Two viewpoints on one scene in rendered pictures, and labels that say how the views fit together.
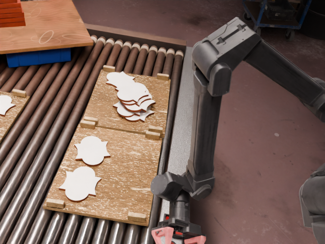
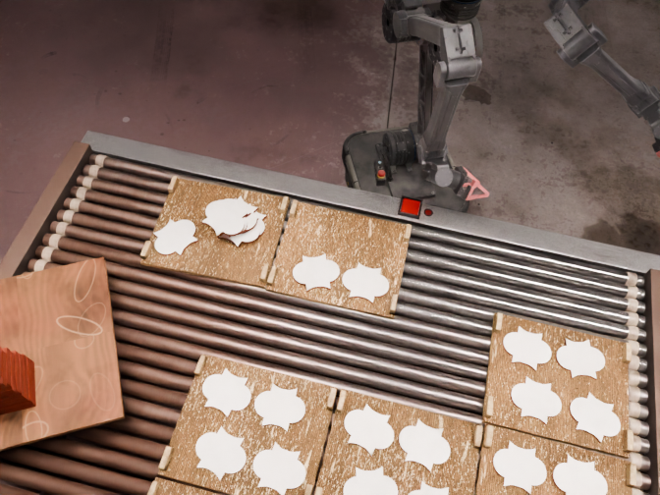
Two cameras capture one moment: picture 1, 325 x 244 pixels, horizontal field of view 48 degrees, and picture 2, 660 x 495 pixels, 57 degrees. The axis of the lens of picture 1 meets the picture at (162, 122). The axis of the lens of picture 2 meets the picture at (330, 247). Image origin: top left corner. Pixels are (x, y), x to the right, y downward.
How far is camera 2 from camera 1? 1.55 m
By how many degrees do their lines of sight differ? 51
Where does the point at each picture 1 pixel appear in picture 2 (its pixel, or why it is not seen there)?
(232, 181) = not seen: hidden behind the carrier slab
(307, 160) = (180, 101)
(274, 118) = (91, 111)
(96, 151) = (318, 267)
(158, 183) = (443, 177)
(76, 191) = (378, 286)
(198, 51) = (456, 70)
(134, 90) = (224, 213)
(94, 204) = (390, 270)
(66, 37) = (82, 295)
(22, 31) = (54, 365)
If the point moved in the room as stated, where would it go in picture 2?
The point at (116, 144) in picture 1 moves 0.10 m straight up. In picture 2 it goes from (303, 247) to (304, 231)
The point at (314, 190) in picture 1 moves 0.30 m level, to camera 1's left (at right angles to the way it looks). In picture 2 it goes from (577, 49) to (575, 133)
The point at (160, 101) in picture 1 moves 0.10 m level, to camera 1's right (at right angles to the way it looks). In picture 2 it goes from (225, 194) to (234, 172)
